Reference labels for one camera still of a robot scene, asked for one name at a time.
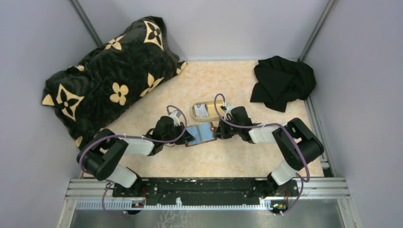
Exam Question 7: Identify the brown leather card holder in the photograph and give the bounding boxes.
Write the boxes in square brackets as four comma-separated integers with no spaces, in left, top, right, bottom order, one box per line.
[185,122,217,147]

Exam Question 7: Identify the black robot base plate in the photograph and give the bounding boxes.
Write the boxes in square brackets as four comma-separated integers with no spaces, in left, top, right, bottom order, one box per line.
[113,178,299,206]

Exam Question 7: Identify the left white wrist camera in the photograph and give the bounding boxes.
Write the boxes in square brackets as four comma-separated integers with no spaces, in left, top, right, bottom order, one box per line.
[169,110,181,126]

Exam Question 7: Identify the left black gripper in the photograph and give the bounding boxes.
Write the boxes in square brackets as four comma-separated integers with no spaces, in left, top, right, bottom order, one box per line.
[163,122,195,145]

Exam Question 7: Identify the black floral plush pillow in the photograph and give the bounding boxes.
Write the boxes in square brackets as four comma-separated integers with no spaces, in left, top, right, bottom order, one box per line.
[42,16,187,149]

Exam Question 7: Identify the crumpled black cloth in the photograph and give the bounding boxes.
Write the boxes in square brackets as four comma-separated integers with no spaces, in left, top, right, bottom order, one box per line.
[250,56,317,113]

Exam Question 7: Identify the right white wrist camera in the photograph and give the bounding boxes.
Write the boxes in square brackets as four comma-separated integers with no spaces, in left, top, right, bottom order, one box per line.
[221,103,233,116]

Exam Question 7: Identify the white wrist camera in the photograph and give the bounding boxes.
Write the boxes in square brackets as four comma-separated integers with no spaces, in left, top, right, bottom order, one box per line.
[169,110,181,126]
[221,103,233,116]

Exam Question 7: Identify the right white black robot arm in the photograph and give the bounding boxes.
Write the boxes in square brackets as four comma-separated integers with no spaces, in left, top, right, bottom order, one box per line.
[215,104,324,196]

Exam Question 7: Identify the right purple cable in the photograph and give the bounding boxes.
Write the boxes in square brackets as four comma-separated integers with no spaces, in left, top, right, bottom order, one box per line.
[213,93,311,216]

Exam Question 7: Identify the white toothed cable rail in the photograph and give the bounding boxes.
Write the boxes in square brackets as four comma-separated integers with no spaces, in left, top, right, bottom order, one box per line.
[76,198,273,211]

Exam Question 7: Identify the purple cable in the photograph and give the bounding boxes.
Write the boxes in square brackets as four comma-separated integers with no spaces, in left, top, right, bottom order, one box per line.
[78,105,188,218]
[213,93,311,216]

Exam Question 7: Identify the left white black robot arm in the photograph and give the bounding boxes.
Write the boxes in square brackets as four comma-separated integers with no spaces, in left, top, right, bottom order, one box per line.
[77,116,195,197]

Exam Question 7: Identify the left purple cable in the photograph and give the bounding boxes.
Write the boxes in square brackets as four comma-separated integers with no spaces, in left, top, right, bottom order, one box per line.
[78,105,188,218]

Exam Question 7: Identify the silver VIP card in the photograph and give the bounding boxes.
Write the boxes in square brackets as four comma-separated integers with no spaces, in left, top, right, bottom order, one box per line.
[194,104,209,118]

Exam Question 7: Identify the beige oval tray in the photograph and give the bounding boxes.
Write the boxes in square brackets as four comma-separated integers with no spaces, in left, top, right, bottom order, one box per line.
[190,100,224,123]

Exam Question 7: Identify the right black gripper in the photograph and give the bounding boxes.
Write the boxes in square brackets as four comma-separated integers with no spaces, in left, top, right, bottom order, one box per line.
[213,116,241,140]

